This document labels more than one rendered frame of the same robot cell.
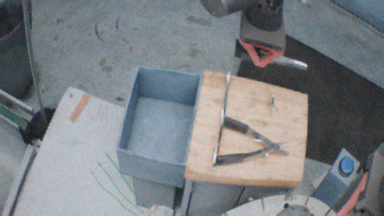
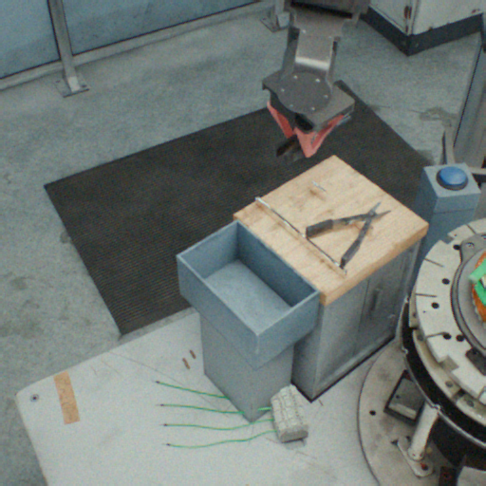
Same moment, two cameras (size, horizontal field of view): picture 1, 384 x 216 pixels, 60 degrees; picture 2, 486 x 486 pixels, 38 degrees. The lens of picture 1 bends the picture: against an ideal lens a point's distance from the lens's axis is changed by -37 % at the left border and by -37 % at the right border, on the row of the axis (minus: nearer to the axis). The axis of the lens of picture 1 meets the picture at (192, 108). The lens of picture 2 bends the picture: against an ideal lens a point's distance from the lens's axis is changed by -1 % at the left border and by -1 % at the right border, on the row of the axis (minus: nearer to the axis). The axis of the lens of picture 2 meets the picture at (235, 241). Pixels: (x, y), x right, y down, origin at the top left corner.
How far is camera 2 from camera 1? 47 cm
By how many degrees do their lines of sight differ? 26
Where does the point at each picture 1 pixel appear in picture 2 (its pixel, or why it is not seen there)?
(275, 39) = (341, 102)
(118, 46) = not seen: outside the picture
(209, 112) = (281, 240)
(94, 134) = (121, 401)
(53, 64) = not seen: outside the picture
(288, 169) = (401, 225)
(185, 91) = (227, 249)
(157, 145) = (252, 312)
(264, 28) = not seen: hidden behind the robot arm
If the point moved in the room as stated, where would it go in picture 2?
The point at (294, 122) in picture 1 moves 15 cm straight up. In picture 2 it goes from (352, 187) to (365, 105)
